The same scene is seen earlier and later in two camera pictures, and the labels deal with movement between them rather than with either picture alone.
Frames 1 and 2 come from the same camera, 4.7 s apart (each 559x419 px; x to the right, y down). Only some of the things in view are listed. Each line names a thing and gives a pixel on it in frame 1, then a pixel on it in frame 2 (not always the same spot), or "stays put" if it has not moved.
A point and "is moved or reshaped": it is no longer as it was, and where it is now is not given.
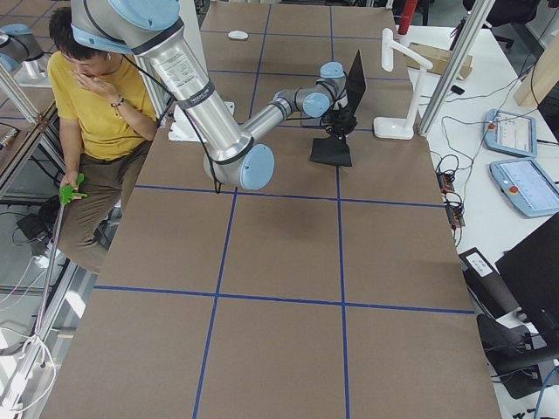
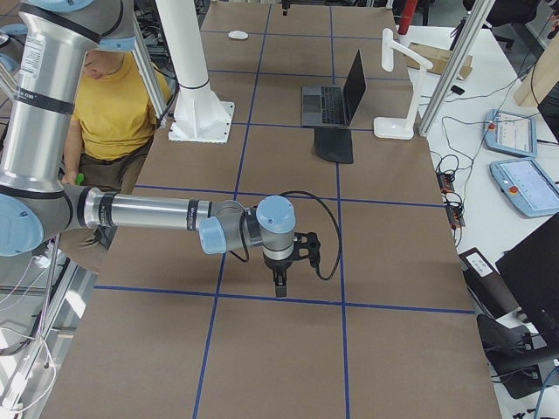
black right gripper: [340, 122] to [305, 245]
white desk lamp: [386, 127] stays put
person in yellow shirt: [106, 122] stays put
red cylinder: [409, 11] stays put
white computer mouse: [238, 34] stays put
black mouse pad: [331, 150] is moved or reshaped
